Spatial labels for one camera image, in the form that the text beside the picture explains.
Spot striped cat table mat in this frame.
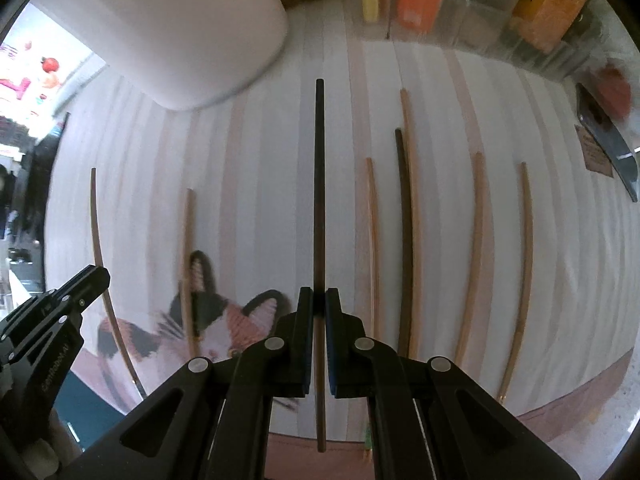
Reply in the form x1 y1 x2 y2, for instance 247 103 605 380
44 0 639 479

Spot brown coaster card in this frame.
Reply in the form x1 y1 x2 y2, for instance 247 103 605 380
575 126 613 178

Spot black chopstick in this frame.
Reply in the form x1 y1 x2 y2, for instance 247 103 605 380
314 78 326 453
395 128 413 358

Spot blue cabinet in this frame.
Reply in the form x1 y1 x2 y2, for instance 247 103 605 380
54 372 124 451

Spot colourful wall stickers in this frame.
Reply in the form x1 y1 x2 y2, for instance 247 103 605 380
1 42 63 112

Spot cream cylindrical utensil holder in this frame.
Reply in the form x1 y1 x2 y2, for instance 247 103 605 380
32 0 288 110

